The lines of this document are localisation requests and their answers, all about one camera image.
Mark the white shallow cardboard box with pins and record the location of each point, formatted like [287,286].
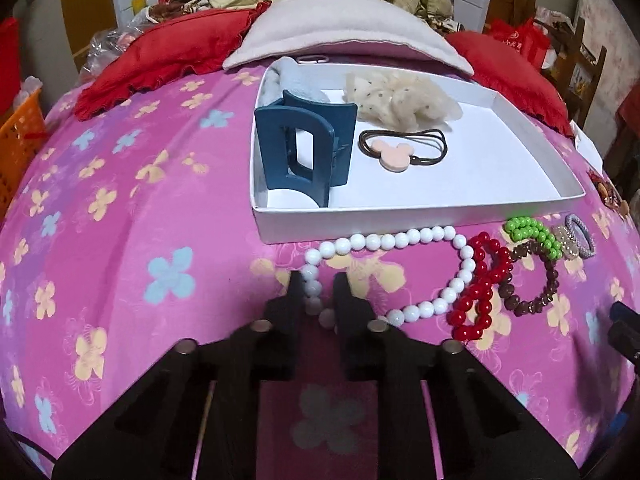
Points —
[480,160]

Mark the red shopping bag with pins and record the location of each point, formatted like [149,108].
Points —
[520,40]

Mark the wooden chair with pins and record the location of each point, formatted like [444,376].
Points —
[580,67]

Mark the blue hair claw clip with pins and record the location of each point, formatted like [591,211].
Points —
[272,152]

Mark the pink floral bedsheet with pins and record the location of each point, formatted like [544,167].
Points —
[150,210]

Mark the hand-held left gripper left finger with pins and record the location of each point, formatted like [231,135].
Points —
[295,294]

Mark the cream dotted fabric scrunchie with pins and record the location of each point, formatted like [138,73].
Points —
[400,97]

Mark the orange plastic basket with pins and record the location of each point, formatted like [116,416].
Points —
[20,140]

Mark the pale pink pillow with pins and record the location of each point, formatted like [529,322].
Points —
[345,27]

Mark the brown flower hair accessory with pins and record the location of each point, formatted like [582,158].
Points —
[607,192]

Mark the clear plastic bag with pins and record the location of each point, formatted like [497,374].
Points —
[107,42]

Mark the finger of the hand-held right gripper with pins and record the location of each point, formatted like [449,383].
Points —
[625,332]

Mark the red ruffled cushion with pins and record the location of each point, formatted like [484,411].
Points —
[170,52]
[505,65]

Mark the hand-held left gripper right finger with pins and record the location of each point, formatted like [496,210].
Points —
[344,295]

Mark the light blue fluffy scrunchie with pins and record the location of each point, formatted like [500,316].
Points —
[285,80]

